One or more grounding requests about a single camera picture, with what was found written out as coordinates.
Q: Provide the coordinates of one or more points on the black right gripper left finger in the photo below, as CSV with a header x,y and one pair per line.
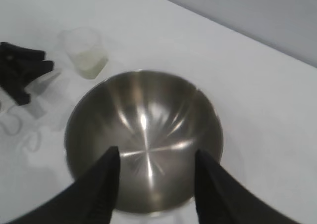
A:
x,y
94,196

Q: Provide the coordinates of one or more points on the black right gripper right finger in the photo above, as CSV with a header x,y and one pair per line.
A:
x,y
223,196

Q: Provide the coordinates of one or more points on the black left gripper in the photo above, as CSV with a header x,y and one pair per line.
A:
x,y
15,82

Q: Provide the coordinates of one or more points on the clear plastic measuring cup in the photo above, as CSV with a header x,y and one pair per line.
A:
x,y
81,50

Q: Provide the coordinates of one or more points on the white uncooked rice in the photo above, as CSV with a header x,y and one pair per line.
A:
x,y
90,64

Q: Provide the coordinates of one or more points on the stainless steel mixing bowl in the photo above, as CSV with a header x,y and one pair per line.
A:
x,y
143,115

